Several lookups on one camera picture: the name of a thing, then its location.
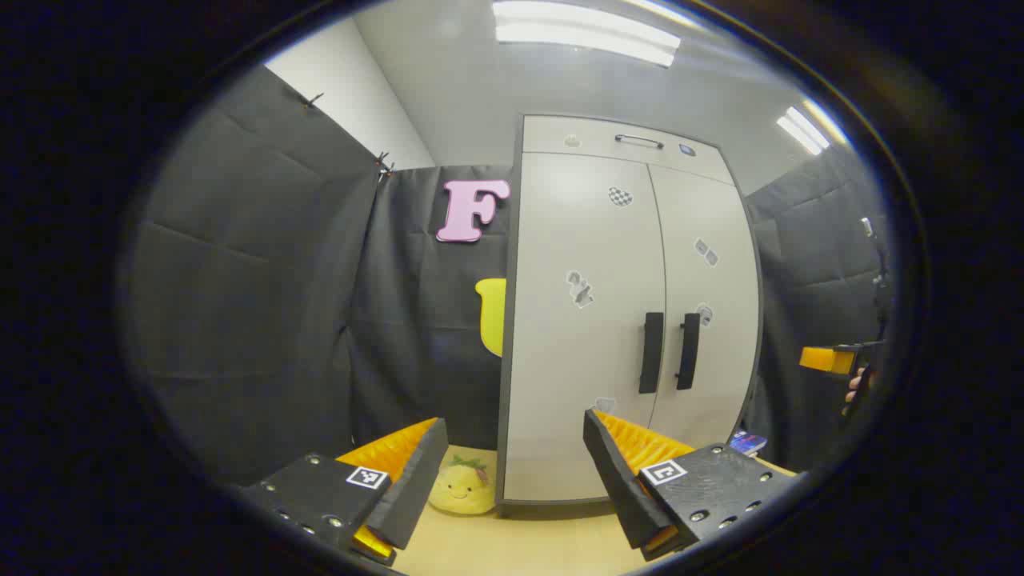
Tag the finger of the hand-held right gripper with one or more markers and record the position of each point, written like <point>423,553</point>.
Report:
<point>824,360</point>

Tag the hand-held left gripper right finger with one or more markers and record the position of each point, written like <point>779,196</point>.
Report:
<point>620,480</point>

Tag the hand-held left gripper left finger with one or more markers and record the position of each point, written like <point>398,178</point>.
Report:
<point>416,480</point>

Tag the grey cabinet door box sticker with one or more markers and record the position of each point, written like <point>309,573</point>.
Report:
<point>720,360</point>

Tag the grey cabinet door checkered sticker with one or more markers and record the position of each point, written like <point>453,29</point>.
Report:
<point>576,384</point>

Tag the grey double-door shoe cabinet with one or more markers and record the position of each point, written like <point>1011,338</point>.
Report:
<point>512,320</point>

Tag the yellow pineapple plush toy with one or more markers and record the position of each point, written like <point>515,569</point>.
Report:
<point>460,492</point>

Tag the blue book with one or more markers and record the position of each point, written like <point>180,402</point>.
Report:
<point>748,442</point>

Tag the small ceiling light panel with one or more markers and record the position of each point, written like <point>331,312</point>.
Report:
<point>806,130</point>

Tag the black backdrop cloth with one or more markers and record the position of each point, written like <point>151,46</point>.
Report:
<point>264,280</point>

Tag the large ceiling light panel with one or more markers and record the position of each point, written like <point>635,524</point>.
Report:
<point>584,32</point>

